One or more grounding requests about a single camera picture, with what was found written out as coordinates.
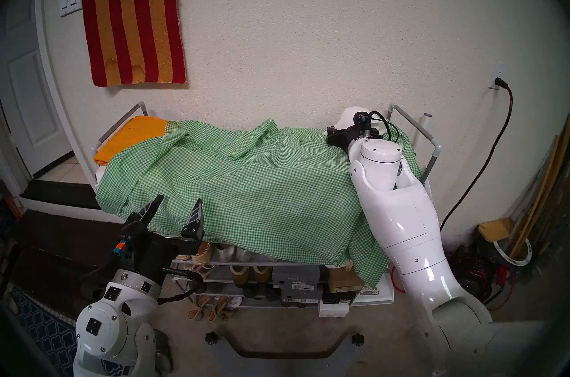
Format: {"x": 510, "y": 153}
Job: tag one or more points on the black base knob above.
{"x": 211, "y": 338}
{"x": 357, "y": 339}

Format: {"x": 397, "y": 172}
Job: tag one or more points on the large white box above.
{"x": 378, "y": 293}

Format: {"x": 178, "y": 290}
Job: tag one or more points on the grey metal shoe rack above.
{"x": 436, "y": 151}

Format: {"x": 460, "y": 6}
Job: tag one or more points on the red orange striped wall hanging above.
{"x": 133, "y": 15}

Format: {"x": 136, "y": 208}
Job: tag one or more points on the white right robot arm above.
{"x": 401, "y": 211}

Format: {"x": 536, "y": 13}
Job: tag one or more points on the dark floor sandal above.
{"x": 164, "y": 349}

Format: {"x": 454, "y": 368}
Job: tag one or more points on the black red power unit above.
{"x": 472, "y": 278}

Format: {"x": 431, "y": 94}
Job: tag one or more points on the dark shoe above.
{"x": 260, "y": 291}

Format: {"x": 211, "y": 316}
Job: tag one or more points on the blue patterned rug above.
{"x": 44, "y": 331}

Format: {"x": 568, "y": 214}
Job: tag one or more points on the white paper roll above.
{"x": 349, "y": 115}

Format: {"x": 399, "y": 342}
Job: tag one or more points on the silver shoe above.
{"x": 246, "y": 255}
{"x": 224, "y": 253}

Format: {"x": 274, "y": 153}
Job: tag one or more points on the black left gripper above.
{"x": 149, "y": 258}

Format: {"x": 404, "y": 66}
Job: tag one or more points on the black shoe box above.
{"x": 336, "y": 297}

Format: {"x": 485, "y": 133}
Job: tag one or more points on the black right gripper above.
{"x": 363, "y": 132}

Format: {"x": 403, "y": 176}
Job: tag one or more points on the grey robot base frame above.
{"x": 222, "y": 358}

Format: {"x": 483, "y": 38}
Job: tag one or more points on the brown cardboard box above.
{"x": 343, "y": 281}

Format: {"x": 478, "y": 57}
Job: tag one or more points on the grey shoe box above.
{"x": 294, "y": 276}
{"x": 303, "y": 296}

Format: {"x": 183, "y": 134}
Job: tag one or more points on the wooden pole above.
{"x": 541, "y": 184}
{"x": 556, "y": 175}

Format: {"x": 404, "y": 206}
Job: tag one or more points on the white wall outlet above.
{"x": 499, "y": 69}

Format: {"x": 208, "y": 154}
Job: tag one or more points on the tan moccasin shoe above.
{"x": 185, "y": 258}
{"x": 202, "y": 253}

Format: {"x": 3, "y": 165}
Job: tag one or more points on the yellow plastic dustpan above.
{"x": 496, "y": 229}

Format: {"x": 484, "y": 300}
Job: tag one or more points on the orange folded towel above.
{"x": 131, "y": 135}

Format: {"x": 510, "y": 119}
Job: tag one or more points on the small white box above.
{"x": 333, "y": 309}

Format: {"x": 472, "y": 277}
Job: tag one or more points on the white panel door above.
{"x": 31, "y": 104}

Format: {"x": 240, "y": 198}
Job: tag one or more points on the green checked cloth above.
{"x": 267, "y": 193}

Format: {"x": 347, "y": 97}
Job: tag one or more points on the pink white shoe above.
{"x": 235, "y": 301}

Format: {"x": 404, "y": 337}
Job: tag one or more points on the tan suede boot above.
{"x": 262, "y": 273}
{"x": 239, "y": 274}

